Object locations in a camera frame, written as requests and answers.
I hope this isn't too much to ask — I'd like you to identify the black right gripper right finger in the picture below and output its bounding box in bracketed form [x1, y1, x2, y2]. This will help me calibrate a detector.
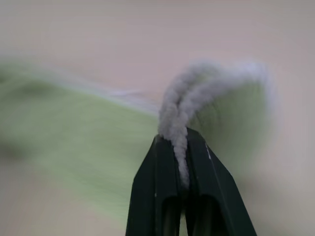
[183, 126, 258, 236]

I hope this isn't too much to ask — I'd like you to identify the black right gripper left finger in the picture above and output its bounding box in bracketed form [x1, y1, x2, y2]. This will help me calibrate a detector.
[125, 134, 186, 236]

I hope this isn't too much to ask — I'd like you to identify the light green towel white edge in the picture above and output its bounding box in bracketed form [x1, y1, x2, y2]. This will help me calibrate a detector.
[0, 59, 279, 236]

